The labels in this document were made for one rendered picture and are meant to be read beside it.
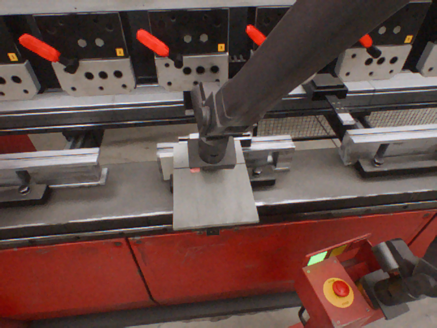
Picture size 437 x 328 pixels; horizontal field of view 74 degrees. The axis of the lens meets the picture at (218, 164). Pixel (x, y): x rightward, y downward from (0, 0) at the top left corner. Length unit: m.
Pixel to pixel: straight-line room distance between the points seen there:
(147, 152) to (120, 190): 1.45
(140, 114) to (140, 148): 1.34
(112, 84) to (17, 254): 0.60
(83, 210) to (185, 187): 0.31
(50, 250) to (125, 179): 0.29
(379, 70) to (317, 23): 0.52
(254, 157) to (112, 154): 1.67
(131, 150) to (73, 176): 1.48
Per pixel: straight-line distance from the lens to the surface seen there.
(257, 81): 0.34
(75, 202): 0.89
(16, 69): 0.72
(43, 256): 1.03
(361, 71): 0.76
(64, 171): 0.90
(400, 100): 1.28
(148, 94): 1.05
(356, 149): 0.95
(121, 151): 2.38
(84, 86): 0.69
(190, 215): 0.63
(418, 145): 1.06
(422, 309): 1.88
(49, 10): 0.65
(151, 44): 0.58
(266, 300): 1.57
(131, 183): 0.89
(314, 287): 0.82
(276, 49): 0.32
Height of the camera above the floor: 1.51
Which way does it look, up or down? 45 degrees down
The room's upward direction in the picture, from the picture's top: straight up
